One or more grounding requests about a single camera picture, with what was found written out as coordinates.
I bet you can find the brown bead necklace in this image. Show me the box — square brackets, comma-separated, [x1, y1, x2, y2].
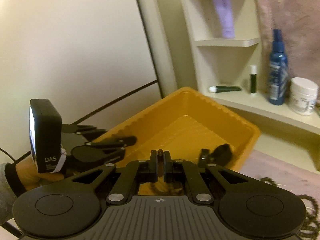
[260, 176, 320, 240]

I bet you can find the dark green lying tube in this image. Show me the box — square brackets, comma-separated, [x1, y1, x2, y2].
[208, 86, 241, 93]

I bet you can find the grey sleeve forearm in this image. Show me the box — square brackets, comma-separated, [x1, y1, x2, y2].
[0, 163, 26, 225]

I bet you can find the blue spray bottle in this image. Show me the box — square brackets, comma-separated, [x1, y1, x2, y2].
[268, 29, 288, 106]

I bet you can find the orange plastic tray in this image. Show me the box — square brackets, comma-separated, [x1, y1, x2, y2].
[92, 87, 262, 196]

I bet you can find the purple tube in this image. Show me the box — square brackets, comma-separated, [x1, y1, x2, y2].
[212, 0, 235, 38]

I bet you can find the white cream jar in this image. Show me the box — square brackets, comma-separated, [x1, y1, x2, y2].
[289, 77, 319, 116]

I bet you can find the left hand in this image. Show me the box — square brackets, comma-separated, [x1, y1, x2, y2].
[15, 156, 64, 191]

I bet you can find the black camera box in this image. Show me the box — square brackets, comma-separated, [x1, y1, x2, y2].
[29, 99, 62, 173]

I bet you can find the pink hanging blanket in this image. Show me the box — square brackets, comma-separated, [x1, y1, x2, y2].
[255, 0, 319, 84]

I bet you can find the white corner shelf unit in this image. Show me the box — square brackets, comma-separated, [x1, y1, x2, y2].
[181, 0, 319, 134]

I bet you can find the black hair clip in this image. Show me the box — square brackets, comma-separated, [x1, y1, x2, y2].
[197, 144, 233, 168]

